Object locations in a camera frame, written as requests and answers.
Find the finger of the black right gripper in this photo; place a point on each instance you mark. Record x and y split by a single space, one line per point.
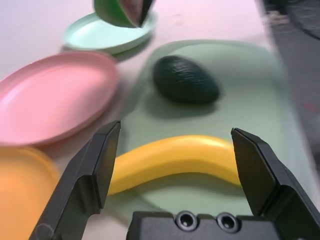
147 11

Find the toy watermelon slice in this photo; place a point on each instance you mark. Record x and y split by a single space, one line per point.
117 12

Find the yellow toy banana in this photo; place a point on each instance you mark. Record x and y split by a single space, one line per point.
175 157

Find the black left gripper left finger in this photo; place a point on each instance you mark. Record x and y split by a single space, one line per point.
75 185

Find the dark green toy avocado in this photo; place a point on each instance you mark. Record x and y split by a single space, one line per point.
185 80

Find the yellow round plate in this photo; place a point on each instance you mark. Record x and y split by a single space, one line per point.
22 190

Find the pink round plate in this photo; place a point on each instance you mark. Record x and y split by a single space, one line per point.
55 95

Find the light green round plate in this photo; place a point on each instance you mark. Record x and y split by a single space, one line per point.
87 37

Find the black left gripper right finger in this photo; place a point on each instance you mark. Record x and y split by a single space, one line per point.
275 190

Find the light green cutting mat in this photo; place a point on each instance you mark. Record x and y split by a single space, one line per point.
250 100

